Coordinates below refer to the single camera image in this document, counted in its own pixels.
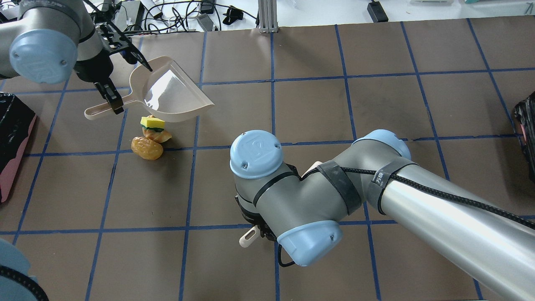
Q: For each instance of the beige plastic dustpan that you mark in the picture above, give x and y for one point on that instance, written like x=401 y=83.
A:
x=167 y=91

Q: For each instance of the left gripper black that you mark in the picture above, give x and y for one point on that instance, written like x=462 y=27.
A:
x=90 y=72

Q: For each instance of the tan crumpled paper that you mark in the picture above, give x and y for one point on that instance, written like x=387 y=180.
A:
x=159 y=135

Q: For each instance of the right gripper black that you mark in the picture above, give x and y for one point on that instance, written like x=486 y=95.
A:
x=250 y=216

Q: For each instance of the aluminium frame post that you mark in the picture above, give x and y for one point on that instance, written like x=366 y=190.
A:
x=267 y=16

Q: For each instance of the beige hand brush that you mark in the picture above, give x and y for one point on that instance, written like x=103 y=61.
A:
x=250 y=236

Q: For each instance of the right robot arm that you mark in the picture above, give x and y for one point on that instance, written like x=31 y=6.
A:
x=302 y=213

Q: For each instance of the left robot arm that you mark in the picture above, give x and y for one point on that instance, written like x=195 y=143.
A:
x=49 y=40

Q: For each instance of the brown crumpled wrapper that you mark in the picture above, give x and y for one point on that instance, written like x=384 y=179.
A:
x=146 y=148

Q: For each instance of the yellow green sponge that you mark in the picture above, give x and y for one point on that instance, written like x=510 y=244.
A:
x=152 y=124

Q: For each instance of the black power adapter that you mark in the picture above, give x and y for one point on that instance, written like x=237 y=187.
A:
x=377 y=12

